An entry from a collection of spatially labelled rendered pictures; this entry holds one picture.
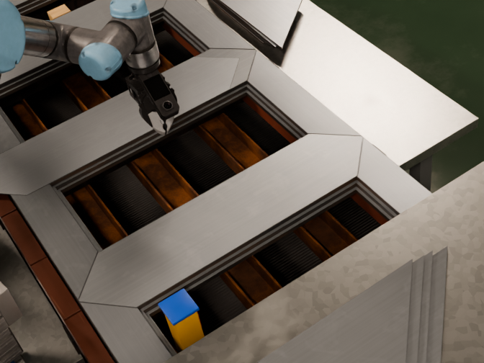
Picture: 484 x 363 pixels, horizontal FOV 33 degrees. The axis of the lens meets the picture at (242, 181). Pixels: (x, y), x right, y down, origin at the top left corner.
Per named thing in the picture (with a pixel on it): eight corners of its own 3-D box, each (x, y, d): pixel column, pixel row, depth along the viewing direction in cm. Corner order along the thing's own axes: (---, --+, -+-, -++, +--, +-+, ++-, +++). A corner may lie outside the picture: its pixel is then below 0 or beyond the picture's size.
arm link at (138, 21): (98, 9, 164) (119, -14, 169) (111, 53, 172) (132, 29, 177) (131, 15, 161) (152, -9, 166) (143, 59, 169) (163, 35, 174)
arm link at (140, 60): (162, 44, 172) (128, 60, 169) (166, 61, 175) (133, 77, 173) (145, 28, 176) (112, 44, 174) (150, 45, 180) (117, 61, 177)
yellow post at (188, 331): (200, 347, 174) (184, 294, 160) (212, 363, 171) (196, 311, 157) (180, 359, 172) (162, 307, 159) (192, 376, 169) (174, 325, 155)
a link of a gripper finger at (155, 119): (155, 124, 193) (147, 94, 187) (168, 137, 190) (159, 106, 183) (144, 130, 192) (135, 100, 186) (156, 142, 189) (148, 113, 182)
